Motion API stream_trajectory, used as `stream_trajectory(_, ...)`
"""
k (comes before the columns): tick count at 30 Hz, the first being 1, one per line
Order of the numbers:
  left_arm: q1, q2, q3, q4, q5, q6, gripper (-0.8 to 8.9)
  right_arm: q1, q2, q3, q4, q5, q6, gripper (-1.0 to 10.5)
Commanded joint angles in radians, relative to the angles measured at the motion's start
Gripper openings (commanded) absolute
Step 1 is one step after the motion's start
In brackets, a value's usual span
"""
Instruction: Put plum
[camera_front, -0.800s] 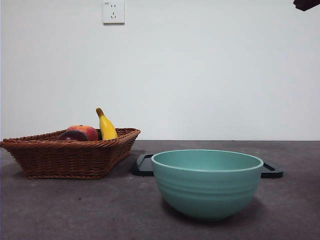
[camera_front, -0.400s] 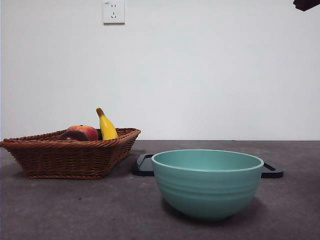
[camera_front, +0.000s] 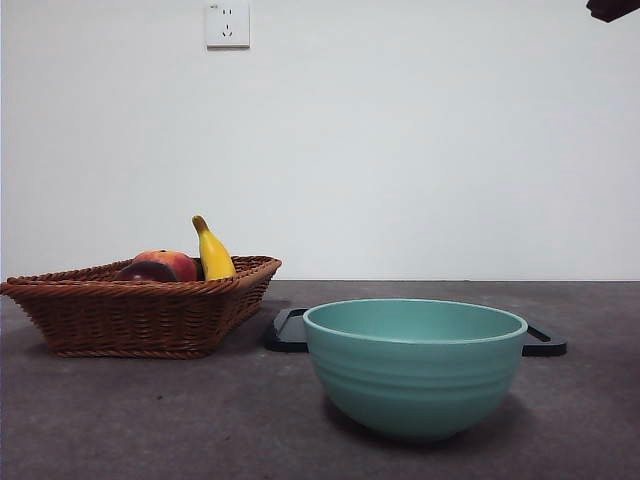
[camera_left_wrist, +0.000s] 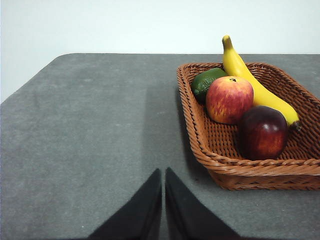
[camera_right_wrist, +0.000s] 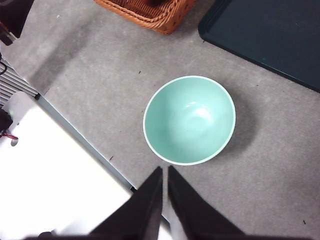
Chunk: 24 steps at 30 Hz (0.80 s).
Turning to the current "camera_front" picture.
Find white wall socket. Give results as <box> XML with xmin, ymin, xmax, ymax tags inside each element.
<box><xmin>206</xmin><ymin>1</ymin><xmax>251</xmax><ymax>51</ymax></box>

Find black rectangular tray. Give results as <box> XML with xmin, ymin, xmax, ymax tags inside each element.
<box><xmin>263</xmin><ymin>307</ymin><xmax>569</xmax><ymax>357</ymax></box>

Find red orange peach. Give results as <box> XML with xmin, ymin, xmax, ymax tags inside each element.
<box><xmin>132</xmin><ymin>249</ymin><xmax>199</xmax><ymax>283</ymax></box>

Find dark purple plum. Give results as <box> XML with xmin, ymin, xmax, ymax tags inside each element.
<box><xmin>113</xmin><ymin>260</ymin><xmax>174</xmax><ymax>283</ymax></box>

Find teal ribbed bowl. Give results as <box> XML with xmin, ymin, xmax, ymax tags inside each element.
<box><xmin>302</xmin><ymin>298</ymin><xmax>530</xmax><ymax>444</ymax></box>

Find brown wicker basket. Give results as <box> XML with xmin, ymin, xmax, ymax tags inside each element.
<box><xmin>0</xmin><ymin>255</ymin><xmax>283</xmax><ymax>360</ymax></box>

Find yellow banana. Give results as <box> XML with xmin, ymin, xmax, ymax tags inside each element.
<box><xmin>191</xmin><ymin>215</ymin><xmax>237</xmax><ymax>281</ymax></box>

